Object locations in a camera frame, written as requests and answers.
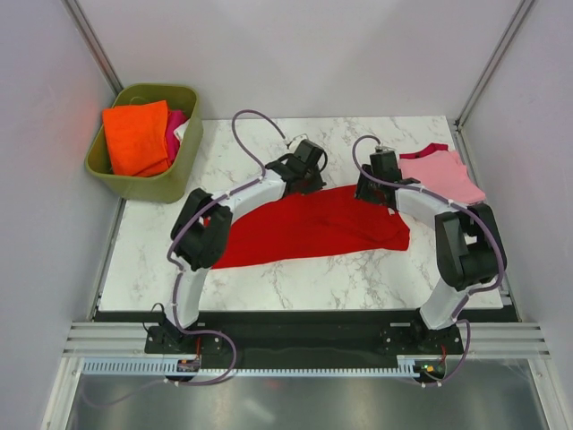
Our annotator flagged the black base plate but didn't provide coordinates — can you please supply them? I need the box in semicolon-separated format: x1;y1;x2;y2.
145;310;464;368

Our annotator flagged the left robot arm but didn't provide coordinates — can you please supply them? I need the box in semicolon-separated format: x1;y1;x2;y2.
149;139;328;352

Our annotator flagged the right aluminium frame post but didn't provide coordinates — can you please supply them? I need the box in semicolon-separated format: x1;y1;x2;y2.
453;0;537;133

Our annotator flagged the aluminium rail front crossbar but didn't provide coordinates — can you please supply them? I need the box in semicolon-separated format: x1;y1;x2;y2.
63;322;550;359

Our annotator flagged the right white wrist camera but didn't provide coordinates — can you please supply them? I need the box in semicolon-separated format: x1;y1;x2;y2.
375;144;394;153

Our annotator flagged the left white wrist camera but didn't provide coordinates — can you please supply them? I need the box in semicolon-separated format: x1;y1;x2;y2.
290;133;308;143

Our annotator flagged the aluminium frame post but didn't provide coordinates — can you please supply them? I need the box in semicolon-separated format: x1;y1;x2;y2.
62;0;124;95
453;0;537;133

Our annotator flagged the white garment in bin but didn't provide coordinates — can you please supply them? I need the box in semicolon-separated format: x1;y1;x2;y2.
174;122;189;142

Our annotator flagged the magenta t-shirt in bin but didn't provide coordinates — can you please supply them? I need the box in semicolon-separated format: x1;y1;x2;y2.
166;110;188;163

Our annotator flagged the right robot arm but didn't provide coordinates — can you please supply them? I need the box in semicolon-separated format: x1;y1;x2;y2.
355;148;507;353

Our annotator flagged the red t-shirt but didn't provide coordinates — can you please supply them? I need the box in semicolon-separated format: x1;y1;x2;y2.
214;185;410;269

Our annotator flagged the grey slotted cable duct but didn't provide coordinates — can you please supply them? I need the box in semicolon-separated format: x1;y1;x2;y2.
81;357;445;377

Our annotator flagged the folded pink t-shirt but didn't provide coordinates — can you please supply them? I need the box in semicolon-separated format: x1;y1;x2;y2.
398;150;485;204

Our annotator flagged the orange t-shirt in bin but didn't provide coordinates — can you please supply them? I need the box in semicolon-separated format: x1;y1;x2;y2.
102;100;171;177

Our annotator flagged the left aluminium frame post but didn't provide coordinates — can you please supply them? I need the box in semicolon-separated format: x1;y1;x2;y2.
62;0;124;95

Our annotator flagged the aluminium rail right of table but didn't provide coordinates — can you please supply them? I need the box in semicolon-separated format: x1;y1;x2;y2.
455;127;525;321

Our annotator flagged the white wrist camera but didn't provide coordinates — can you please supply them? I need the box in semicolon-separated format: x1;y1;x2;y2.
290;133;308;143
375;144;394;153

